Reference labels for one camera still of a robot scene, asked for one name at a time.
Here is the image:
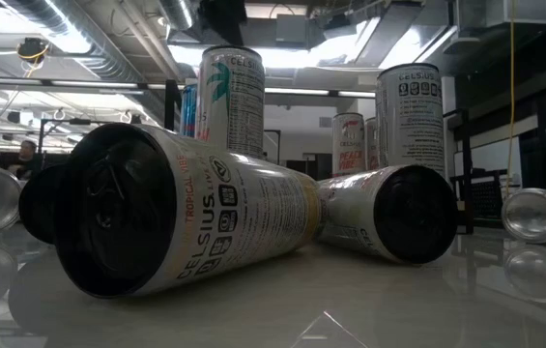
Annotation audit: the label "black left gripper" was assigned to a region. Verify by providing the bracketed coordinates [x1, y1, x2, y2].
[203, 0, 248, 45]

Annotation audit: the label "Celsius Tropical Vibe can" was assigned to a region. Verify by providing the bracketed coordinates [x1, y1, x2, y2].
[194, 44, 267, 160]
[314, 163, 460, 265]
[52, 121, 325, 299]

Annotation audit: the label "silver blue Red Bull can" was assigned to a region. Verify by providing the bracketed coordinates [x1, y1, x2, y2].
[178, 83, 200, 139]

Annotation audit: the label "Celsius Peach Vibe can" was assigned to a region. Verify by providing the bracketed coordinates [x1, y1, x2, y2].
[331, 111, 367, 178]

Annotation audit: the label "Celsius can blue band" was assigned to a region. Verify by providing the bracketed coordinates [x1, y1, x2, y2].
[376, 62, 446, 178]

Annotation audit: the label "tall silver blue can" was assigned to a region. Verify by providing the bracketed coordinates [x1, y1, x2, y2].
[501, 187, 546, 245]

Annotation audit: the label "person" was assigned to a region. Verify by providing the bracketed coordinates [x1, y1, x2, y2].
[7, 138, 42, 181]

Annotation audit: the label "white glossy table sheet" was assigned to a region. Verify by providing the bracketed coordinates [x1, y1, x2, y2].
[0, 224, 546, 348]

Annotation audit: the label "white ceiling box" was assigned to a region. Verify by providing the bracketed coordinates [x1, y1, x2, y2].
[484, 0, 546, 26]

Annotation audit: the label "silver round air duct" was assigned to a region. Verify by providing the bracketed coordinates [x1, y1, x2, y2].
[156, 0, 197, 31]

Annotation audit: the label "silver spiral air duct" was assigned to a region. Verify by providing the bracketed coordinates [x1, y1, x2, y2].
[0, 0, 151, 83]

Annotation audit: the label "black frame stand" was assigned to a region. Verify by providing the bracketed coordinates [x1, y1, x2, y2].
[36, 117, 118, 157]

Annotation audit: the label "black ceiling camera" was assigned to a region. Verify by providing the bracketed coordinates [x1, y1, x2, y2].
[14, 36, 51, 65]

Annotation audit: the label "black wire basket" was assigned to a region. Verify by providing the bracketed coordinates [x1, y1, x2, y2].
[449, 167, 524, 224]

